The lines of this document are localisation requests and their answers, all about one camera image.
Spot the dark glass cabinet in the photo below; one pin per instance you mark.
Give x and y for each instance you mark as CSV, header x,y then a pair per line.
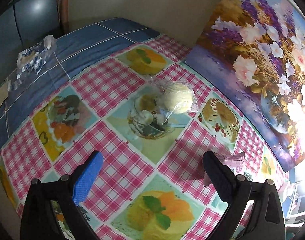
x,y
23,23

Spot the pink snack pack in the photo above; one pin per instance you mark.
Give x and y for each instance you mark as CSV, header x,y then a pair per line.
x,y
230,163

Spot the flower painting canvas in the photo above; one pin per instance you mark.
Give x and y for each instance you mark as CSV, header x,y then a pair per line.
x,y
253,51

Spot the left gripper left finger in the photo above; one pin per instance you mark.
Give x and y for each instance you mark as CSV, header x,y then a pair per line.
x,y
51,209

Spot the round white pastry pack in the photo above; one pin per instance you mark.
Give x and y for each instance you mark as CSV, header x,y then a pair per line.
x,y
175,96

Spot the pink checkered tablecloth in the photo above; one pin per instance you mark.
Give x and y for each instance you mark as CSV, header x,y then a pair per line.
x,y
89,112

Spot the blue bedsheet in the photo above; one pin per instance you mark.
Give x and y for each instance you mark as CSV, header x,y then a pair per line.
x,y
74,52

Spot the crumpled blue white wrapper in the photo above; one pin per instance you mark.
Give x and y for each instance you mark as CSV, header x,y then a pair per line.
x,y
34,57

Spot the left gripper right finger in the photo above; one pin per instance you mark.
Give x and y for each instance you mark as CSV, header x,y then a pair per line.
x,y
266,220

